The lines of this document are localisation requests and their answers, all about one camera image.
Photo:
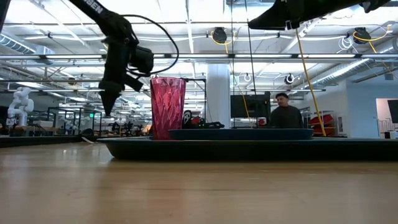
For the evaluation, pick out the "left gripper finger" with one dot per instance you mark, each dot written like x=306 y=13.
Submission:
x=110 y=93

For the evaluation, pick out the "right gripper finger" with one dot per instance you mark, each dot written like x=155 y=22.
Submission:
x=273 y=18

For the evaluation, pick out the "red faceted plastic cup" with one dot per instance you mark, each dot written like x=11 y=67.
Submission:
x=168 y=105

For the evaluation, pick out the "blue round plate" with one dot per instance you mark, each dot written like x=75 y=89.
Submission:
x=242 y=134

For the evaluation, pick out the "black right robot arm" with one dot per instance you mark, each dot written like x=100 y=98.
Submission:
x=335 y=6

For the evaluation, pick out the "dark rectangular tray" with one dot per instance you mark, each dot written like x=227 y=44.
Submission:
x=248 y=151

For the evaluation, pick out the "white ghost mask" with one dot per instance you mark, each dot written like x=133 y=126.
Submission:
x=186 y=118

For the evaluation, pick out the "black background monitor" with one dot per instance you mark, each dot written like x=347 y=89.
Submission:
x=248 y=105

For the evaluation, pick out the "white robot figure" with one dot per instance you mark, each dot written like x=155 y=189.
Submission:
x=20 y=104

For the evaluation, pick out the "person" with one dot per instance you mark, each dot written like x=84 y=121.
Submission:
x=286 y=115

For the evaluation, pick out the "white pillar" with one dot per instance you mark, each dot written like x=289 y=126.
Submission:
x=218 y=99

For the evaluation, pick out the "red storage bins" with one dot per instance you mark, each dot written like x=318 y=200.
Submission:
x=325 y=123

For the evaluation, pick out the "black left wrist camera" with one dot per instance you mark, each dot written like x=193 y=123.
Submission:
x=142 y=59

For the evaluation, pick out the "black background gantry frame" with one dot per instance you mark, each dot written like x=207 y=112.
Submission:
x=197 y=80

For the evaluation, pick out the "black aluminium table frame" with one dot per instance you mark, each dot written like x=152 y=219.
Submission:
x=37 y=141

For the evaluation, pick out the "dark wall screen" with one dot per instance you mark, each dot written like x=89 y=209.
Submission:
x=393 y=110

